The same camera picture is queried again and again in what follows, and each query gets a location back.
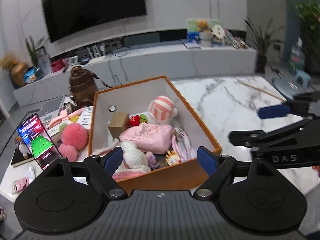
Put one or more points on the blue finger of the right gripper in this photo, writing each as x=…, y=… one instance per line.
x=275, y=111

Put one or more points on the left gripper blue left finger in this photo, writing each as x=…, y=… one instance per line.
x=113, y=160

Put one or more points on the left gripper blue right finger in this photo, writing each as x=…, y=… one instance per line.
x=207, y=160

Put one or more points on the crochet bunny doll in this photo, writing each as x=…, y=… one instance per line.
x=138, y=156

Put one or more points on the orange crochet fruit charm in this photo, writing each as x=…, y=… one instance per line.
x=136, y=120

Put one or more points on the pink mini backpack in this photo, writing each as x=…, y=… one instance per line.
x=149, y=137

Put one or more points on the panda plush pink striped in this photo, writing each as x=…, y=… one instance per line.
x=161, y=111

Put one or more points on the grey round stool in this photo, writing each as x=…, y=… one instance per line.
x=289, y=87

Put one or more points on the cartoon figurine charm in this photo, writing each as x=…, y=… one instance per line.
x=172, y=158

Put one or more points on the wooden stick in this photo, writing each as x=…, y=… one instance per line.
x=260, y=90

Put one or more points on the small blue plastic stool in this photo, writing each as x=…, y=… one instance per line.
x=303, y=78

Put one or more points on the pink fluffy plush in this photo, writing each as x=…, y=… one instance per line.
x=74, y=138

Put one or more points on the large orange storage box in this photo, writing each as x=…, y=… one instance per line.
x=134, y=99

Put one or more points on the water jug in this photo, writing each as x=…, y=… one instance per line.
x=297, y=57

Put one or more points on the potted green plant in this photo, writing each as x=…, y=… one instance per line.
x=263, y=39

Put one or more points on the smartphone with lit screen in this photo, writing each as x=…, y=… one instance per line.
x=38, y=142

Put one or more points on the white marble tv cabinet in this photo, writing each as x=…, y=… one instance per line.
x=174, y=61

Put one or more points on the round paper fan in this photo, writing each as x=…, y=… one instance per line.
x=218, y=31

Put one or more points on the climbing ivy plant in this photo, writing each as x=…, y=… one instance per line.
x=302, y=20

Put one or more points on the teddy bear in pot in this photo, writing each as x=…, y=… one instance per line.
x=205, y=34

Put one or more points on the white wifi router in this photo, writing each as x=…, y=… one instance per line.
x=96, y=54

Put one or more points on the green landscape painting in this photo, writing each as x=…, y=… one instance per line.
x=196, y=26

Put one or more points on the gold vase dried flowers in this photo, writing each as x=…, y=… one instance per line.
x=16, y=69

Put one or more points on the black television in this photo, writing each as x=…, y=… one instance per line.
x=66, y=17

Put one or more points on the pink bunny keychain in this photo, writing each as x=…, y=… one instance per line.
x=181, y=145

